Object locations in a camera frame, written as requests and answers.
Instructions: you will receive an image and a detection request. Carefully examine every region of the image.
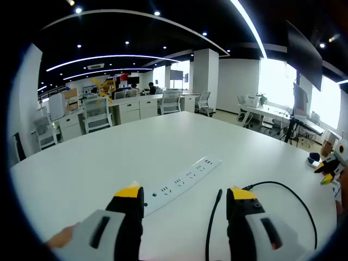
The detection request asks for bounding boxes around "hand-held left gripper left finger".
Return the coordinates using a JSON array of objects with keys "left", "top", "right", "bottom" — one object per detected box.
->
[{"left": 72, "top": 182, "right": 145, "bottom": 261}]

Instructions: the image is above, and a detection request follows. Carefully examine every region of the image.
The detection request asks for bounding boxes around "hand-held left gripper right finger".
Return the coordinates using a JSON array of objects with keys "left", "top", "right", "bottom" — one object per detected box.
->
[{"left": 226, "top": 187, "right": 309, "bottom": 261}]

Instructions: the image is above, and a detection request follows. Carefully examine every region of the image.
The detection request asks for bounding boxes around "black data cable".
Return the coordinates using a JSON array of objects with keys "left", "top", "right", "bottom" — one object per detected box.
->
[{"left": 205, "top": 181, "right": 318, "bottom": 261}]

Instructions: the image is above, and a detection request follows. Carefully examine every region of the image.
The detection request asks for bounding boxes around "white power strip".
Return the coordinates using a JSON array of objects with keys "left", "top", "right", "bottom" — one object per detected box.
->
[{"left": 142, "top": 155, "right": 221, "bottom": 218}]

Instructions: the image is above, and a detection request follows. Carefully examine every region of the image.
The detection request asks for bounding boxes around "person's right hand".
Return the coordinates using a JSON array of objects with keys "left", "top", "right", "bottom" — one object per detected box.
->
[{"left": 335, "top": 166, "right": 348, "bottom": 226}]

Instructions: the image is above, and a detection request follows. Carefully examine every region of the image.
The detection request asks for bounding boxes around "person's left hand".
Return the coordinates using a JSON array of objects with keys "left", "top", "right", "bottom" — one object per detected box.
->
[{"left": 45, "top": 222, "right": 82, "bottom": 250}]

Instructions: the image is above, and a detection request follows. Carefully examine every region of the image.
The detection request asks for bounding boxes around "dark blue and white object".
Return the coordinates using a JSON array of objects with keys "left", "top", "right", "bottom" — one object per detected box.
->
[{"left": 306, "top": 152, "right": 322, "bottom": 167}]

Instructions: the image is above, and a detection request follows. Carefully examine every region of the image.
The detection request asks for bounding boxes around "small cardboard box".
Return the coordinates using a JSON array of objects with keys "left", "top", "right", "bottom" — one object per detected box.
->
[{"left": 321, "top": 140, "right": 334, "bottom": 158}]

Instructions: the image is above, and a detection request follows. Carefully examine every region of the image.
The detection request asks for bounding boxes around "black tripod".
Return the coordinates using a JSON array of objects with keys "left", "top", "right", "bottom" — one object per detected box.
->
[{"left": 283, "top": 115, "right": 301, "bottom": 145}]

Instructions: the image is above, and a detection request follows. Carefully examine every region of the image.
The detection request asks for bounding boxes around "white table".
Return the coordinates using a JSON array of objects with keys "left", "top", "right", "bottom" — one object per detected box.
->
[{"left": 9, "top": 110, "right": 344, "bottom": 261}]

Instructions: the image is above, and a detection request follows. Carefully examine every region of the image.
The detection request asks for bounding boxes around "computer monitor on stand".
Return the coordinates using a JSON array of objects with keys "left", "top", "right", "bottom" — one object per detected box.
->
[{"left": 292, "top": 82, "right": 309, "bottom": 118}]

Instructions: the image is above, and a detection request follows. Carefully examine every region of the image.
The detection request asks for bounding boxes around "white desk with slanted legs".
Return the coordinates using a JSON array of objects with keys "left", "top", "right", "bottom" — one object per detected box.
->
[{"left": 237, "top": 102, "right": 295, "bottom": 128}]

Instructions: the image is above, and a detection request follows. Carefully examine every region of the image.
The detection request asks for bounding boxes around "green potted plant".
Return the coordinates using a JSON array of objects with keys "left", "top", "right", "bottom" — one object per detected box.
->
[{"left": 256, "top": 92, "right": 269, "bottom": 107}]

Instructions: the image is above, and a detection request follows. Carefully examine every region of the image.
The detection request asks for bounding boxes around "white printer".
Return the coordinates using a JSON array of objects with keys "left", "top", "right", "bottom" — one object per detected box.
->
[{"left": 245, "top": 94, "right": 259, "bottom": 108}]

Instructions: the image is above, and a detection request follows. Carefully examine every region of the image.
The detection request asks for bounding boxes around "white mesh office chair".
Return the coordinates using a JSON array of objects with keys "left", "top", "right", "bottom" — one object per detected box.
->
[
  {"left": 33, "top": 116, "right": 59, "bottom": 151},
  {"left": 195, "top": 90, "right": 215, "bottom": 117},
  {"left": 82, "top": 96, "right": 114, "bottom": 134},
  {"left": 158, "top": 90, "right": 182, "bottom": 115}
]

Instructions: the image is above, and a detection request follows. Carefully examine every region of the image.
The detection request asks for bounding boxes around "row of white desks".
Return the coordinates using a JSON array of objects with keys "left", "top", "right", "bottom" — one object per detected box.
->
[{"left": 58, "top": 93, "right": 197, "bottom": 141}]

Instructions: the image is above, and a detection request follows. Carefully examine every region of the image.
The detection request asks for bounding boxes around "large cardboard box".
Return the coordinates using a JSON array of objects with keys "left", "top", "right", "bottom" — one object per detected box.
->
[{"left": 61, "top": 88, "right": 80, "bottom": 113}]

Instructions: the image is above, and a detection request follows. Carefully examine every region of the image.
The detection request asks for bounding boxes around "white cabinet appliance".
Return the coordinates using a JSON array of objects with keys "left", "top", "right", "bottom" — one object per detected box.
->
[{"left": 48, "top": 93, "right": 68, "bottom": 121}]

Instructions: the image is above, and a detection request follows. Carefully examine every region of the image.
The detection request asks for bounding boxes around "long ceiling light strip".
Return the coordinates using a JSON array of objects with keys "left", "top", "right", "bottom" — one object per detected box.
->
[{"left": 229, "top": 0, "right": 269, "bottom": 60}]

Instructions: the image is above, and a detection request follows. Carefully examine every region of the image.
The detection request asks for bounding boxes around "large black wall screen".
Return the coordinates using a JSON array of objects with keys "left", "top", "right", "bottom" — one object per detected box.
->
[{"left": 286, "top": 19, "right": 325, "bottom": 92}]

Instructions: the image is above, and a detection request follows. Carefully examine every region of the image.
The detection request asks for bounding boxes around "yellow frame structure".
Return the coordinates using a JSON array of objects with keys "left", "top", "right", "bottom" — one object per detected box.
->
[{"left": 91, "top": 77, "right": 118, "bottom": 104}]

